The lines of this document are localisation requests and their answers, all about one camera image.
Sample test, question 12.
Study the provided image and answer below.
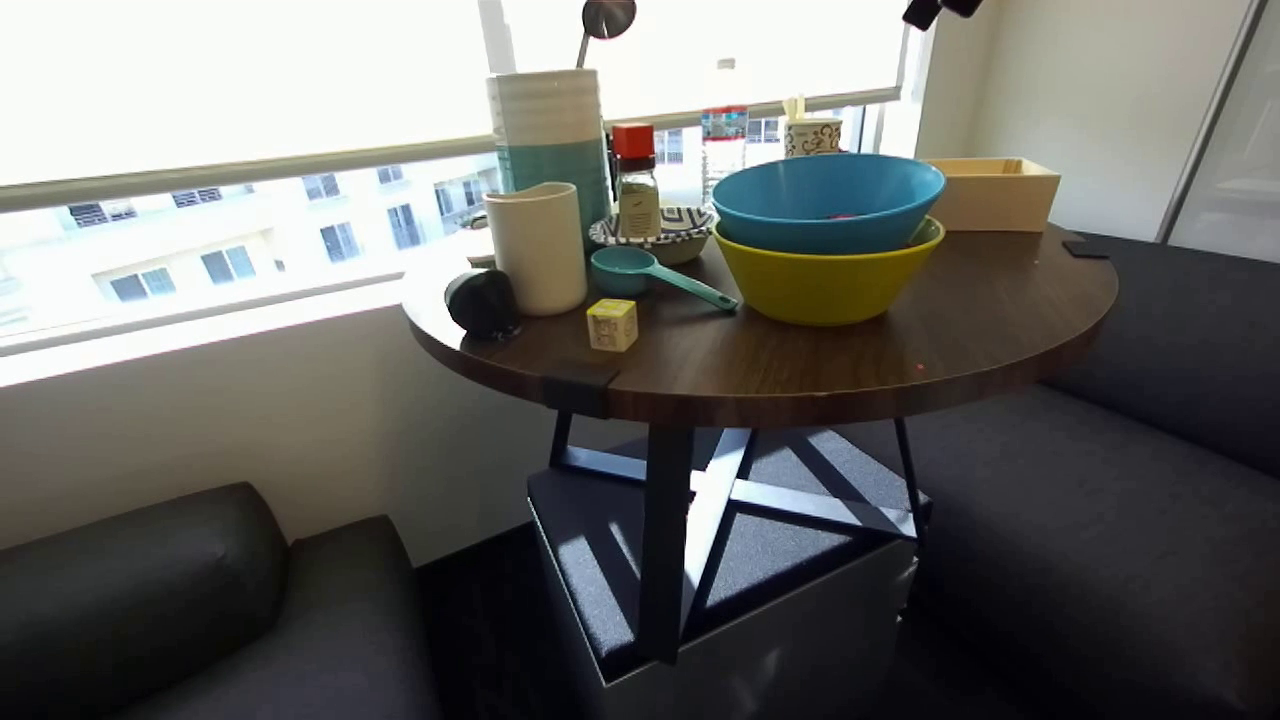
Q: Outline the blue bowl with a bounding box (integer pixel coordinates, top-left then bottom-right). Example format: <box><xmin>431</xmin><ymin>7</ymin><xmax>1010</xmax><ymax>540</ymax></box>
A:
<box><xmin>708</xmin><ymin>152</ymin><xmax>952</xmax><ymax>256</ymax></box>

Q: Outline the yellow bowl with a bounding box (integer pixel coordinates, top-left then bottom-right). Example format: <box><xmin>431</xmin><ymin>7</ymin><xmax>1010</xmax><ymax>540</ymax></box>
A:
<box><xmin>712</xmin><ymin>218</ymin><xmax>952</xmax><ymax>331</ymax></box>

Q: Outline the patterned shallow bowl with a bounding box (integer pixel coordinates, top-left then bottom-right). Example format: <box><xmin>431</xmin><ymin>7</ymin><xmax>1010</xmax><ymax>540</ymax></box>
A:
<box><xmin>586</xmin><ymin>205</ymin><xmax>724</xmax><ymax>274</ymax></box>

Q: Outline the patterned paper cup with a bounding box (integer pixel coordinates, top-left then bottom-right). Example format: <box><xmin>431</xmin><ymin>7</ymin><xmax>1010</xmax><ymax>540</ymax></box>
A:
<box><xmin>779</xmin><ymin>112</ymin><xmax>850</xmax><ymax>160</ymax></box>

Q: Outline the light wooden box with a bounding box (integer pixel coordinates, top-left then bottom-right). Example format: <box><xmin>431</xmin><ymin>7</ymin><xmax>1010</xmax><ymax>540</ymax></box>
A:
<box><xmin>926</xmin><ymin>157</ymin><xmax>1066</xmax><ymax>240</ymax></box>

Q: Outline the clear water bottle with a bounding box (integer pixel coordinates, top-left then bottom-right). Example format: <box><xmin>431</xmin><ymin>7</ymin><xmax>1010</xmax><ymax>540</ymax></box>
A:
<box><xmin>696</xmin><ymin>57</ymin><xmax>754</xmax><ymax>205</ymax></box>

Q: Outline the metal spoon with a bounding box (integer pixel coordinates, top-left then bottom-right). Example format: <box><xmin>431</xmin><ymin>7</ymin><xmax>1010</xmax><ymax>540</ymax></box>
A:
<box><xmin>572</xmin><ymin>0</ymin><xmax>640</xmax><ymax>71</ymax></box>

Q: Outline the red lid jar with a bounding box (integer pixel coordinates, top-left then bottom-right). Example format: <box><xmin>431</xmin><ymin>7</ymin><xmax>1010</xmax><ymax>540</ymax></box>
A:
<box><xmin>608</xmin><ymin>119</ymin><xmax>667</xmax><ymax>240</ymax></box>

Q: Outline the round dark wooden table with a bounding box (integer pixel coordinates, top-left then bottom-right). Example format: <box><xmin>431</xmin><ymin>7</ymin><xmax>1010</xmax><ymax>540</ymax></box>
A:
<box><xmin>396</xmin><ymin>218</ymin><xmax>1126</xmax><ymax>672</ymax></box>

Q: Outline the tall white teal canister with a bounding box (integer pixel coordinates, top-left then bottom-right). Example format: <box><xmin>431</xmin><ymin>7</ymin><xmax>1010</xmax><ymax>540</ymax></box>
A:
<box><xmin>486</xmin><ymin>69</ymin><xmax>612</xmax><ymax>249</ymax></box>

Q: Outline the teal measuring cup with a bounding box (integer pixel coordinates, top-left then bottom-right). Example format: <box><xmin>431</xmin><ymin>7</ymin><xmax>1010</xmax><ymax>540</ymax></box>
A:
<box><xmin>589</xmin><ymin>243</ymin><xmax>741</xmax><ymax>322</ymax></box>

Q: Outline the yellow cube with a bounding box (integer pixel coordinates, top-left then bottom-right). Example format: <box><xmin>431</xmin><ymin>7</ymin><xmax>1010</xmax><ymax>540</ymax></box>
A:
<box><xmin>586</xmin><ymin>298</ymin><xmax>643</xmax><ymax>356</ymax></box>

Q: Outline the cream cup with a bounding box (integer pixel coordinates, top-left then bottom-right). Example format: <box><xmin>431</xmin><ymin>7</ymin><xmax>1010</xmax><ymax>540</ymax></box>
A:
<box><xmin>486</xmin><ymin>179</ymin><xmax>593</xmax><ymax>322</ymax></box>

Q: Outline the dark grey sofa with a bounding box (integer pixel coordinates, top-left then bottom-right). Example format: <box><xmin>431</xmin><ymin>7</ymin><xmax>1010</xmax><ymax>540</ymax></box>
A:
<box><xmin>904</xmin><ymin>233</ymin><xmax>1280</xmax><ymax>720</ymax></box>

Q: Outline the black leather armchair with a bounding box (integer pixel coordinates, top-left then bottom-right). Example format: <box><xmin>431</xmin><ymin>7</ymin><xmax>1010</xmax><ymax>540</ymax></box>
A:
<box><xmin>0</xmin><ymin>480</ymin><xmax>444</xmax><ymax>720</ymax></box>

